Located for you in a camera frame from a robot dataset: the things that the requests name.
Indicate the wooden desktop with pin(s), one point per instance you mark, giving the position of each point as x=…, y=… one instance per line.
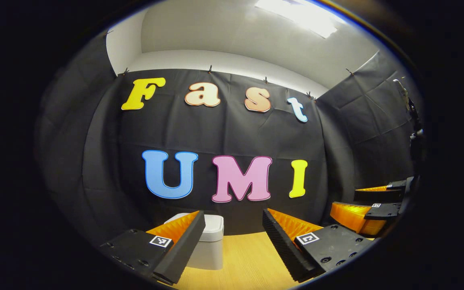
x=248, y=257

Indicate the grey desktop garbage bin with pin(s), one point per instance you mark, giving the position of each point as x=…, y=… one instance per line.
x=212, y=245

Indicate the ceiling light panel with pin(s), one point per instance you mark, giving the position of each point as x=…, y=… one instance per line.
x=300, y=16

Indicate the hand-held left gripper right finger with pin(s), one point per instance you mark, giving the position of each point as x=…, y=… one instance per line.
x=282, y=249

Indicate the black backdrop cloth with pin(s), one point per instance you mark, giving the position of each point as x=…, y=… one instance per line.
x=232, y=133

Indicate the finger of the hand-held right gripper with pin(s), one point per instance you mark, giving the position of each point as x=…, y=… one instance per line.
x=353, y=217
x=377, y=196

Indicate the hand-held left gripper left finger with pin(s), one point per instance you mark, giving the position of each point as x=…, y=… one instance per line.
x=183, y=249

